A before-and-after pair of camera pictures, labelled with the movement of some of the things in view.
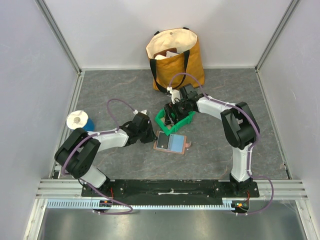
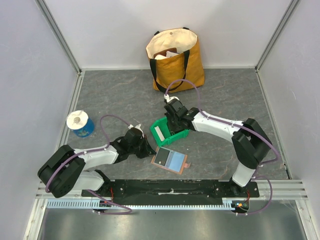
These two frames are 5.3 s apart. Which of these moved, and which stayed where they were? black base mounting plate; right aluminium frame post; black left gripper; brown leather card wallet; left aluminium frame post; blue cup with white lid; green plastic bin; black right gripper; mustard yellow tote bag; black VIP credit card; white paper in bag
Moved: black left gripper; black right gripper; green plastic bin; black VIP credit card; brown leather card wallet
Stayed: black base mounting plate; white paper in bag; blue cup with white lid; mustard yellow tote bag; right aluminium frame post; left aluminium frame post
